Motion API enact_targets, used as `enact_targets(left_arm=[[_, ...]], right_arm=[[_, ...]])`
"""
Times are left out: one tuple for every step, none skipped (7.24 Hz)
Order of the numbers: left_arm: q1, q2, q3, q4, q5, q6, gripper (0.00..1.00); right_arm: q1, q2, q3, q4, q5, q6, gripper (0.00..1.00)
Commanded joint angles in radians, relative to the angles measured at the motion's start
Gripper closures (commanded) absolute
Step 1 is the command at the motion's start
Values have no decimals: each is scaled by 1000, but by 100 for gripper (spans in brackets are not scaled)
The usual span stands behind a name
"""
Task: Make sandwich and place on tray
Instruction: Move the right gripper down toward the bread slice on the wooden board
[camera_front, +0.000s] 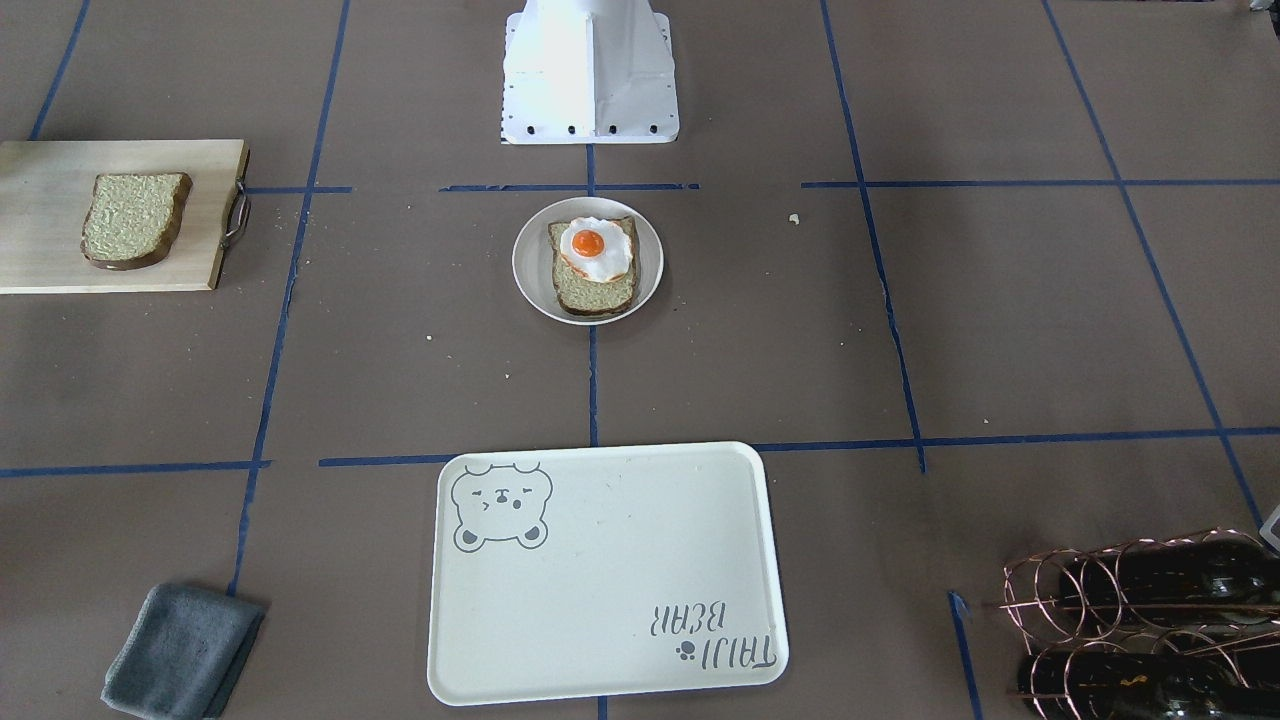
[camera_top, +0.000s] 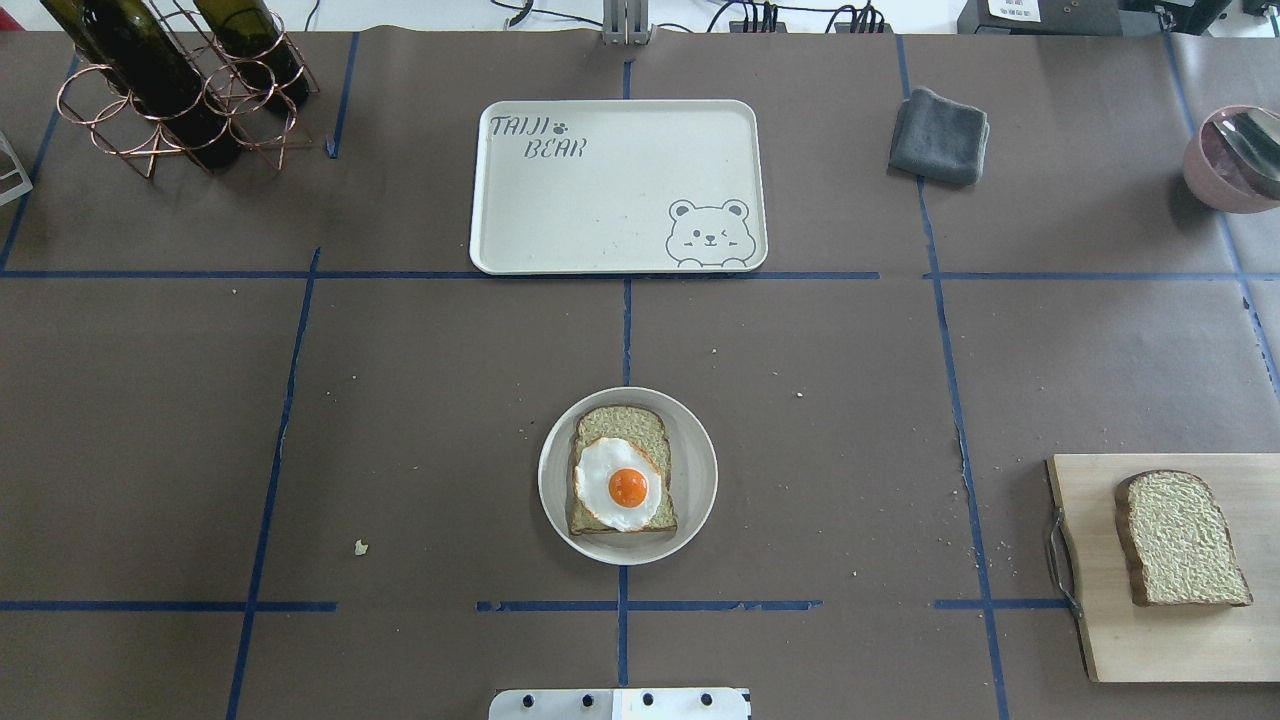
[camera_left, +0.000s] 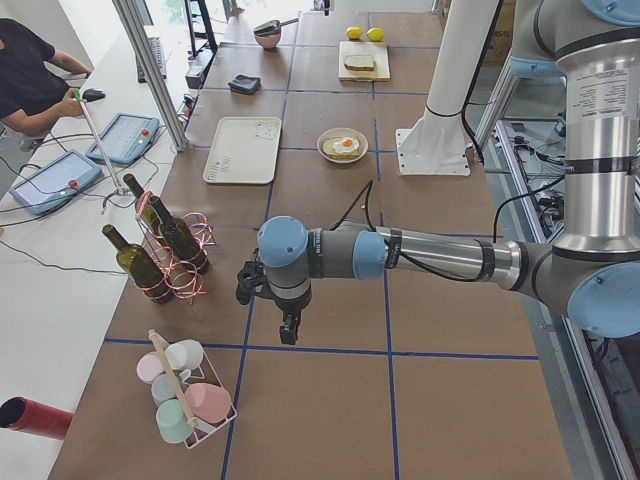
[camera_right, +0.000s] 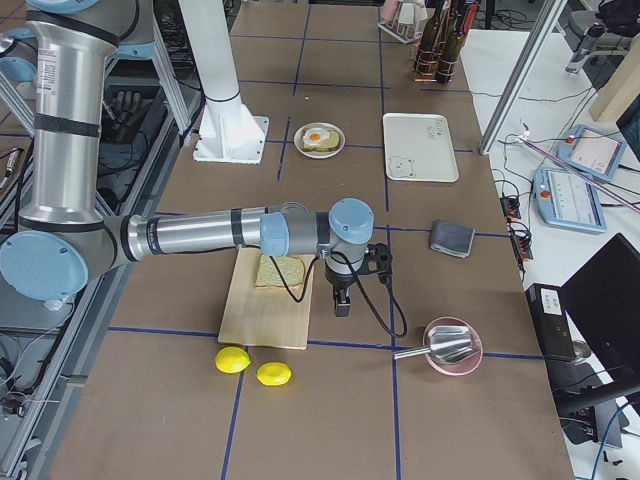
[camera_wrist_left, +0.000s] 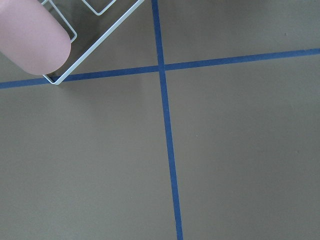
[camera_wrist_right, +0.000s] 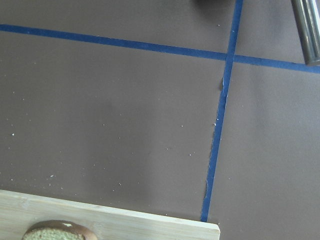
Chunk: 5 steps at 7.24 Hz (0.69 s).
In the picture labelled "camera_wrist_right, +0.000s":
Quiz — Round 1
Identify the bread slice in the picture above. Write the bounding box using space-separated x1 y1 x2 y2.
21 220 98 240

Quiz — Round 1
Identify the wooden cutting board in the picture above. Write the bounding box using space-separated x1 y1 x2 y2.
0 190 221 240

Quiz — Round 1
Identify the metal scoop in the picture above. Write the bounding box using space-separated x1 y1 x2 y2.
291 0 320 66

